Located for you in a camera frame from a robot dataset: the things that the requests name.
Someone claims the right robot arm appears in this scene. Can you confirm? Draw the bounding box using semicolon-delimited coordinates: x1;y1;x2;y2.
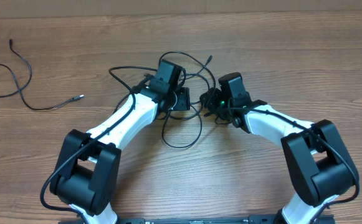
200;72;360;224

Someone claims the black cable bundle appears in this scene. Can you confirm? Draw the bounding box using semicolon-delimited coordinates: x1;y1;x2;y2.
113;51;217;149

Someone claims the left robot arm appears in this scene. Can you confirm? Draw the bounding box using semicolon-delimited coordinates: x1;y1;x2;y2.
41;60;186;223

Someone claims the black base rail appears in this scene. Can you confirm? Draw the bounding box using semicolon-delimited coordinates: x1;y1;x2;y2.
58;213;336;224

